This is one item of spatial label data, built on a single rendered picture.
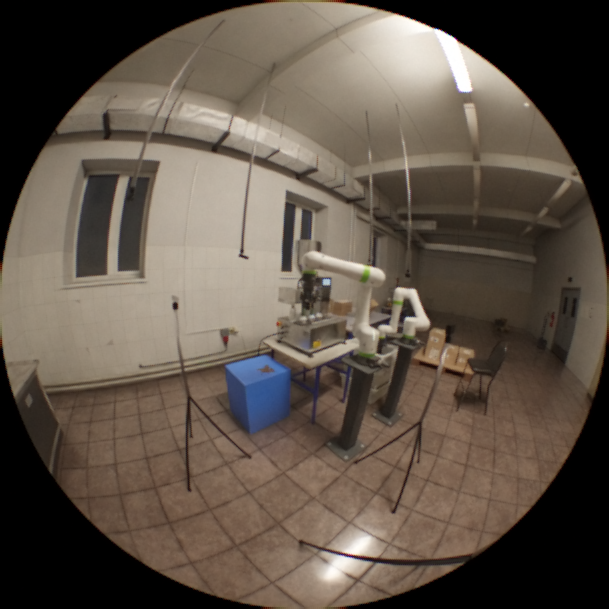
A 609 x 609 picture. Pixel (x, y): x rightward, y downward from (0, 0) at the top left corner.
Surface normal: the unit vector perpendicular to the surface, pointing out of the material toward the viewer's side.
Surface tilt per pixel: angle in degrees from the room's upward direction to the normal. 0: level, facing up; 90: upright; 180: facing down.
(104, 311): 90
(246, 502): 0
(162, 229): 90
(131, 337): 90
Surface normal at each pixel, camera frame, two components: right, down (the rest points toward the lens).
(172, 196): 0.70, 0.16
